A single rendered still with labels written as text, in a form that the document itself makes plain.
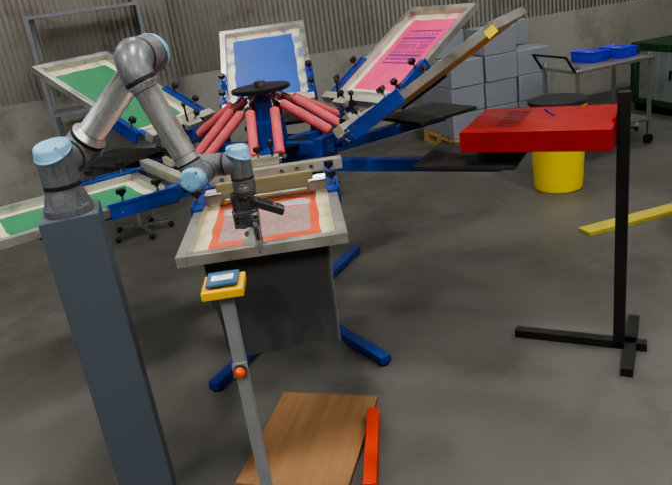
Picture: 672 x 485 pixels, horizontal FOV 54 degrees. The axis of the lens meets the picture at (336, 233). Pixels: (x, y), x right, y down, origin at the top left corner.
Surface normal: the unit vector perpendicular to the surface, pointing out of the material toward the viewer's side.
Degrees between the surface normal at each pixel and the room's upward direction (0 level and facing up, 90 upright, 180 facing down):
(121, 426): 90
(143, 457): 90
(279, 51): 32
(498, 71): 90
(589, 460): 0
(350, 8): 90
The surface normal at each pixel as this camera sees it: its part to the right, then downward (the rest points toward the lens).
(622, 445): -0.13, -0.93
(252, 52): -0.07, -0.60
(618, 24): 0.30, 0.30
